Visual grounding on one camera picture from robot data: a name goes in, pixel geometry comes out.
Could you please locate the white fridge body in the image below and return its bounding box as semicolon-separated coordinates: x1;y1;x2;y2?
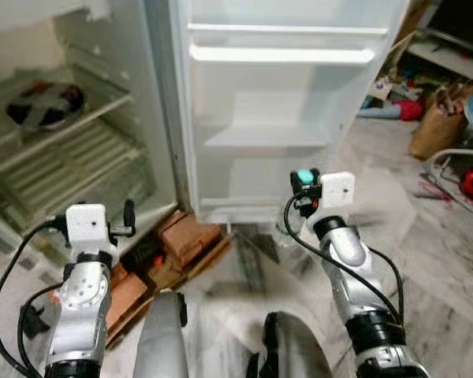
0;0;184;254

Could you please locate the clear bottle with teal cap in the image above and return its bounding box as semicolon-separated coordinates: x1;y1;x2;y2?
274;168;316;246

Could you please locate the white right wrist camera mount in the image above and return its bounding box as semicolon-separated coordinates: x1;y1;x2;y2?
318;171;356;210

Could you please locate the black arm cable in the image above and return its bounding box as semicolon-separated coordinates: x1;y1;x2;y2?
282;195;405;322
0;218;67;378

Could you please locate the brown wicker basket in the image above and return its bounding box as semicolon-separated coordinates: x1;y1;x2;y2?
408;83;473;162

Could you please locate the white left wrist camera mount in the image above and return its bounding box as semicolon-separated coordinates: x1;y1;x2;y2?
65;203;112;254

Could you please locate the black round bowl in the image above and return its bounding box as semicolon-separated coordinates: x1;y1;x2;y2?
6;81;87;132

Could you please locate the grey robot leg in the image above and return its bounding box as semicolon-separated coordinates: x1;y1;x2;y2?
132;291;192;378
248;311;333;378

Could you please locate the brown cardboard box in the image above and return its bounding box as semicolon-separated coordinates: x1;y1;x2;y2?
393;0;434;50

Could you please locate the orange brick stack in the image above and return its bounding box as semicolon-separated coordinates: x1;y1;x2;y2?
104;207;232;349

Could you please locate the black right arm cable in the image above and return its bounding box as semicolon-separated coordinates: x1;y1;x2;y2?
282;195;405;322

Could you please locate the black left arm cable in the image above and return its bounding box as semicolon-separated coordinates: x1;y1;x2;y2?
0;218;67;378

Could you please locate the white wire rack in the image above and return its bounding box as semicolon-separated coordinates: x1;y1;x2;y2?
423;147;473;223

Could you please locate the grey right robot leg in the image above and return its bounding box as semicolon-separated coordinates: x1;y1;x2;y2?
248;311;333;378

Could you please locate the white fridge door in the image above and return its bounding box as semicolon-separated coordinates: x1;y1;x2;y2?
168;0;412;226

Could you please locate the ribbed clear crisper cover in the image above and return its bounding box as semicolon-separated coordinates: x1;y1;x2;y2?
0;118;155;231

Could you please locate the low white shelf unit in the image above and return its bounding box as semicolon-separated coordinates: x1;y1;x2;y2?
406;0;473;86

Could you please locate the red and blue toy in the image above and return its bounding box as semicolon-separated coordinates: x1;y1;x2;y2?
358;98;424;122

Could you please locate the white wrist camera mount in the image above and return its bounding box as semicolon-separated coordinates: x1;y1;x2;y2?
65;203;112;254
318;171;356;210

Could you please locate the grey left robot leg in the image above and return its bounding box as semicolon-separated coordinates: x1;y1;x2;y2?
132;291;192;378

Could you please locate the clear glass fridge shelf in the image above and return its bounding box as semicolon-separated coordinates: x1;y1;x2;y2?
0;65;135;180

